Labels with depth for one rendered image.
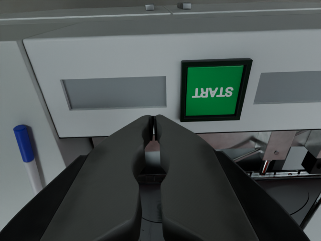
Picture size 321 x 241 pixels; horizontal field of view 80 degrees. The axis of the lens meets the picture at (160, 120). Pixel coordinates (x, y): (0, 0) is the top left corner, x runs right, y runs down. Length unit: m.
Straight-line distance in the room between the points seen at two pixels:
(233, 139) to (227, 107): 0.14
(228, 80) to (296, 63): 0.06
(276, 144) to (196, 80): 0.19
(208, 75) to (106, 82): 0.09
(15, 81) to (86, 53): 0.06
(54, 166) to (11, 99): 0.08
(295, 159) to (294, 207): 0.10
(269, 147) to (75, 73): 0.26
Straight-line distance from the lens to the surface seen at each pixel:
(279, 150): 0.33
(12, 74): 0.20
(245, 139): 0.33
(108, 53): 0.17
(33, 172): 0.25
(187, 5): 0.50
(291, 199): 0.45
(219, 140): 0.32
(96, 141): 0.28
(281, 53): 0.19
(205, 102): 0.18
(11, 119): 0.22
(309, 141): 0.38
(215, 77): 0.17
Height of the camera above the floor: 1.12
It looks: 58 degrees down
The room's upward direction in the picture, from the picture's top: 178 degrees clockwise
